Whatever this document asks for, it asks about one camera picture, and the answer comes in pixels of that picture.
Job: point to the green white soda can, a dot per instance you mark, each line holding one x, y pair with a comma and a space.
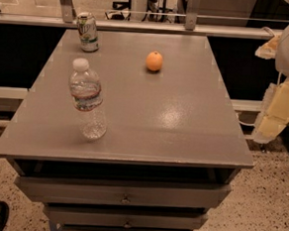
87, 32

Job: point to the metal railing frame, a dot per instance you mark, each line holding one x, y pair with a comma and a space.
251, 19

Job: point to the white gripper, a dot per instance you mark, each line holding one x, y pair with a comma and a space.
274, 115

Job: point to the clear plastic water bottle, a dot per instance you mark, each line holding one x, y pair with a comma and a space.
85, 89

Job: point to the grey drawer cabinet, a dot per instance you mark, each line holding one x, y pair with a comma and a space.
172, 146

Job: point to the orange fruit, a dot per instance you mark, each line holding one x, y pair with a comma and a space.
154, 61

